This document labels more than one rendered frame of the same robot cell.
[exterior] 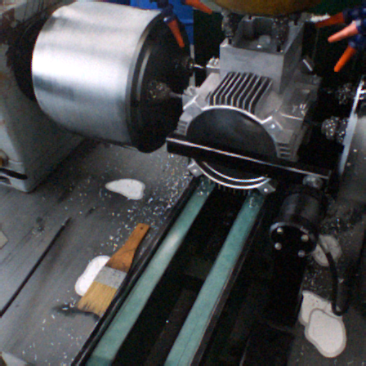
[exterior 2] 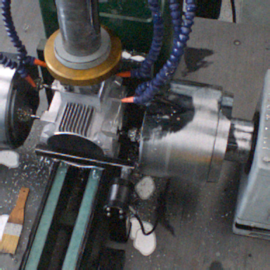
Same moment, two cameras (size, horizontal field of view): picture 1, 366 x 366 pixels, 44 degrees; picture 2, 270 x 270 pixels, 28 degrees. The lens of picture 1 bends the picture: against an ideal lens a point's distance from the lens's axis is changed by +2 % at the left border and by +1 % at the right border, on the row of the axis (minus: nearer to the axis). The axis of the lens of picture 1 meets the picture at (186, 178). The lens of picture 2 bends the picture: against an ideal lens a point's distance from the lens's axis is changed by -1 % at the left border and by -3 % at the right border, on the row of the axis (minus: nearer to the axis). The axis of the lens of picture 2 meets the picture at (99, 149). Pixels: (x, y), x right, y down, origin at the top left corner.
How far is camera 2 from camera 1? 0.77 m
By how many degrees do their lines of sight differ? 17
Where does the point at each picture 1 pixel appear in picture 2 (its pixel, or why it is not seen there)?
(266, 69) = (91, 102)
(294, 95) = (111, 108)
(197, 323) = (72, 257)
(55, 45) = not seen: outside the picture
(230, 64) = (67, 99)
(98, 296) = (9, 242)
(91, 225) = not seen: outside the picture
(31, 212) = not seen: outside the picture
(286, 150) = (109, 150)
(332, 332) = (148, 240)
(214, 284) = (78, 234)
